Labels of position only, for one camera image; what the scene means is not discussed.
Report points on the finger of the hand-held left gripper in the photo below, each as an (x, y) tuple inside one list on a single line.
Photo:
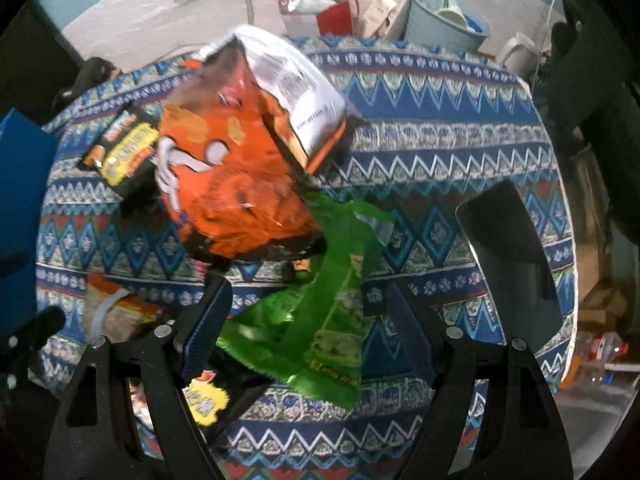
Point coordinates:
[(12, 263), (40, 322)]

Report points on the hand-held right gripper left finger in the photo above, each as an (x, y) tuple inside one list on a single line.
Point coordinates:
[(207, 320)]

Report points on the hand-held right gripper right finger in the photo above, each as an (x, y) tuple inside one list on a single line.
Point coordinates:
[(415, 340)]

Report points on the orange and white snack packet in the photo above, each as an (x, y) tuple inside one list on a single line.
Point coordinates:
[(115, 310)]

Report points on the blue cardboard box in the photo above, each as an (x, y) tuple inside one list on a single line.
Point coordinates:
[(25, 185)]

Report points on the black snack packet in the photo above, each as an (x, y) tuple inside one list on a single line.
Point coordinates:
[(207, 402)]

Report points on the green snack bag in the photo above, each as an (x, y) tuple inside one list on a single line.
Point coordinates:
[(330, 320)]

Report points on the large orange chip bag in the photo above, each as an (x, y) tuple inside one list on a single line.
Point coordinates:
[(225, 195)]

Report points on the black packet with yellow label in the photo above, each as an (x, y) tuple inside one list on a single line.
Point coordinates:
[(127, 152)]

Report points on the black flat panel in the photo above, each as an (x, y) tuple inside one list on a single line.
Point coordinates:
[(510, 240)]

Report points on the clear plastic bottle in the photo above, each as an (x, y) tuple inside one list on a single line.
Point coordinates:
[(600, 355)]

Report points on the flattened cardboard box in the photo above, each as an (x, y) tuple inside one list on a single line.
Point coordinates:
[(600, 305)]

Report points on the black hanging cloth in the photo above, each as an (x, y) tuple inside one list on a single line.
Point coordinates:
[(30, 60)]

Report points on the blue patterned tablecloth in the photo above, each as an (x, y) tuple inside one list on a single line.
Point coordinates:
[(450, 125)]

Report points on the white kettle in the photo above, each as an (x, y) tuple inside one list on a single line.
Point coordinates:
[(520, 55)]

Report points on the light blue bin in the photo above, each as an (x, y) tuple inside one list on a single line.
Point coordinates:
[(430, 30)]

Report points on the dark cloth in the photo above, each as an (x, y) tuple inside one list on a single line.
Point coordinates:
[(600, 85)]

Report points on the red and white bag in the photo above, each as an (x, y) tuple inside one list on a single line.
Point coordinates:
[(335, 20)]

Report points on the brown paper bag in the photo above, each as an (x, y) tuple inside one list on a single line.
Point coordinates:
[(382, 7)]

